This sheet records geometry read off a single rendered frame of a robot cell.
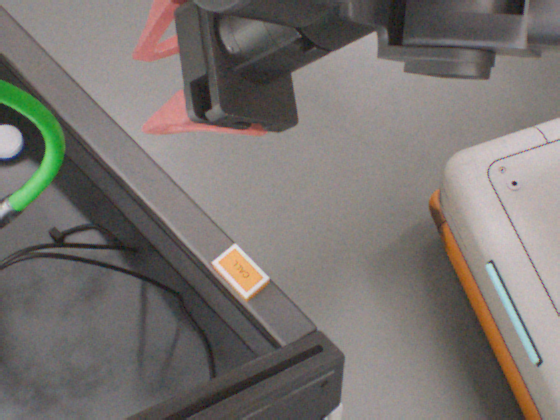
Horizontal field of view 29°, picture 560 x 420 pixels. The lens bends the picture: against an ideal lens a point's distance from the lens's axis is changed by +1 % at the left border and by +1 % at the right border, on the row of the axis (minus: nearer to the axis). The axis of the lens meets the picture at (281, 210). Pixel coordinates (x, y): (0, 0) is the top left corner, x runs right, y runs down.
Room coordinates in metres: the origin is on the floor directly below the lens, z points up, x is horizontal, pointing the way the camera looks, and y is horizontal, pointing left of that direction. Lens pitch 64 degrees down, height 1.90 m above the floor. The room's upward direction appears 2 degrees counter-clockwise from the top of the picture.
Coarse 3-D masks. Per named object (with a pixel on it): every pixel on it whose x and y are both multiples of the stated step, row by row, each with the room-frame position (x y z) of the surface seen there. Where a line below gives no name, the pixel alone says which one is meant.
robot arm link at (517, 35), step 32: (416, 0) 0.32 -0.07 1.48; (448, 0) 0.31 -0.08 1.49; (480, 0) 0.31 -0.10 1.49; (512, 0) 0.31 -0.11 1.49; (544, 0) 0.30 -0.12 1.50; (416, 32) 0.30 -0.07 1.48; (448, 32) 0.29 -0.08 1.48; (480, 32) 0.29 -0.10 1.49; (512, 32) 0.29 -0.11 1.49; (544, 32) 0.28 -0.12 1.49
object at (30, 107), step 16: (0, 80) 0.39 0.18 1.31; (0, 96) 0.38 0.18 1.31; (16, 96) 0.39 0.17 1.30; (32, 96) 0.40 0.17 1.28; (32, 112) 0.39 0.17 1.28; (48, 112) 0.39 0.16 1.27; (48, 128) 0.39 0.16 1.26; (48, 144) 0.39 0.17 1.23; (64, 144) 0.39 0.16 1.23; (48, 160) 0.39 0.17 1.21; (32, 176) 0.39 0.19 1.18; (48, 176) 0.38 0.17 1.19; (16, 192) 0.39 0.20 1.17; (32, 192) 0.38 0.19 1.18; (16, 208) 0.38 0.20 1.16
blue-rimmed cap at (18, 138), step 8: (0, 128) 0.64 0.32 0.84; (8, 128) 0.64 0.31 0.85; (16, 128) 0.64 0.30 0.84; (0, 136) 0.63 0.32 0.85; (8, 136) 0.63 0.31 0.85; (16, 136) 0.63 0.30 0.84; (0, 144) 0.62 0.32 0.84; (8, 144) 0.62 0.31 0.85; (16, 144) 0.62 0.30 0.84; (0, 152) 0.61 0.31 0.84; (8, 152) 0.61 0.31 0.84; (16, 152) 0.61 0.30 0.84
